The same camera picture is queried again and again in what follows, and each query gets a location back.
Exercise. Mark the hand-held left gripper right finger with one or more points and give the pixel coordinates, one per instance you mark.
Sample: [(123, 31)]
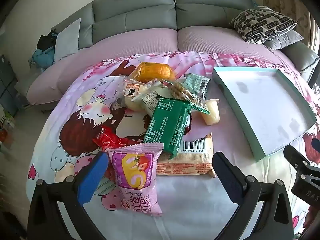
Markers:
[(226, 177)]

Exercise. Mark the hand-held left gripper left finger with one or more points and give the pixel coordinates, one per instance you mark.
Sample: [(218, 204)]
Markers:
[(92, 177)]

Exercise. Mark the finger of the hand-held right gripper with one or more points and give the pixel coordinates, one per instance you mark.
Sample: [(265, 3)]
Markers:
[(295, 155), (315, 143)]

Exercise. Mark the beige cake packet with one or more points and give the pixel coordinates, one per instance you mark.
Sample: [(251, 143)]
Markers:
[(190, 160)]

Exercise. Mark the pink swiss roll packet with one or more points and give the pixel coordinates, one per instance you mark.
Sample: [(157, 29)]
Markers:
[(135, 180)]

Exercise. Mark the teal cardboard box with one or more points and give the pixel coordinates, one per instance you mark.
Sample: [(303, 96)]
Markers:
[(262, 105)]

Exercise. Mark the yellow jelly cup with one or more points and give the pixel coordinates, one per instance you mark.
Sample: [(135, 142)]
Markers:
[(211, 112)]

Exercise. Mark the large green biscuit packet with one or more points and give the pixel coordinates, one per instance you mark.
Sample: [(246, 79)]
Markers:
[(165, 125)]

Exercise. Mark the clear packet with white bun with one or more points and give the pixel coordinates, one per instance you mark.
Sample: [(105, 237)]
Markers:
[(132, 90)]

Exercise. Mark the clear green-edged cookie packet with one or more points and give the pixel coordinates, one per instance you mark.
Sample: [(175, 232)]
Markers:
[(180, 90)]

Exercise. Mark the small green snack packet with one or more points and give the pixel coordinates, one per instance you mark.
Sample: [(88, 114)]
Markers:
[(197, 82)]

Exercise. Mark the white snack packet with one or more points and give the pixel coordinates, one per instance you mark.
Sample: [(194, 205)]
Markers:
[(152, 97)]

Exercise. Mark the orange snack packet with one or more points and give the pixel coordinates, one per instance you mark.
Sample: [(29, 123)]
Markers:
[(152, 71)]

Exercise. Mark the printed cartoon blanket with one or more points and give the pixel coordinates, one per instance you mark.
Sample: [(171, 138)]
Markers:
[(75, 97)]

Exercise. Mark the grey pillow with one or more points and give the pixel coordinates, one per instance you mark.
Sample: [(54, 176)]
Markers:
[(285, 41)]

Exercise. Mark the blue cloth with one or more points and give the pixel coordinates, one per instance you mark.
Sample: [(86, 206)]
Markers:
[(42, 57)]

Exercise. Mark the dark grey cabinet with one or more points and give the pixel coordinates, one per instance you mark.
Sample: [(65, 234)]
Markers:
[(6, 80)]

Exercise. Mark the black white patterned pillow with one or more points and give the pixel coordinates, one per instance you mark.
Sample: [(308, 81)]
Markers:
[(262, 22)]

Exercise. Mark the light grey cushion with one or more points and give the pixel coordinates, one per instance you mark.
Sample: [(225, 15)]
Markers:
[(67, 40)]

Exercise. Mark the pink sofa cover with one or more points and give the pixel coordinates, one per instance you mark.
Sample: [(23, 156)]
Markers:
[(140, 42)]

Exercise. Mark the black bag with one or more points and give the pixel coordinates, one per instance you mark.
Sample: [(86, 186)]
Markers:
[(45, 42)]

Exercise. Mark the grey sofa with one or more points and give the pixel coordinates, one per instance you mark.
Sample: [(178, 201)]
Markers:
[(150, 17)]

